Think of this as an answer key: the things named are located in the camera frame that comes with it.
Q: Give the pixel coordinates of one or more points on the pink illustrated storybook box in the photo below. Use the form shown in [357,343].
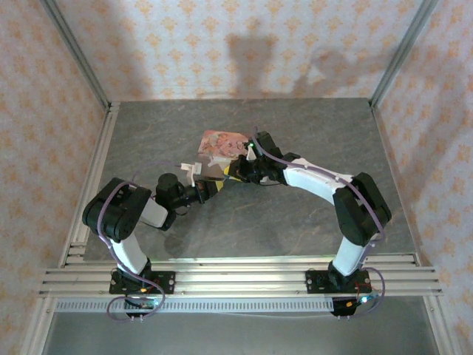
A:
[221,144]

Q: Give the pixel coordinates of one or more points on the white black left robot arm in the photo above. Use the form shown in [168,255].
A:
[118,211]

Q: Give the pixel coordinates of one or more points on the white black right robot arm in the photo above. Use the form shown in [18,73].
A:
[362,211]

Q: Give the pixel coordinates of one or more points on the aluminium table side rail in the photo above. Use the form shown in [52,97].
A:
[98,155]
[393,162]

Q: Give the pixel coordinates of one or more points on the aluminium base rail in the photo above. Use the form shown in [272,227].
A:
[240,277]

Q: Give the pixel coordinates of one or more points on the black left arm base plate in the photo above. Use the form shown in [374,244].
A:
[164,283]

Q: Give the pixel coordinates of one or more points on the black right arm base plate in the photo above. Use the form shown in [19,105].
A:
[318,281]

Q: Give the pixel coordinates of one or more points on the aluminium frame post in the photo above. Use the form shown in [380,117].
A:
[79,55]
[401,51]

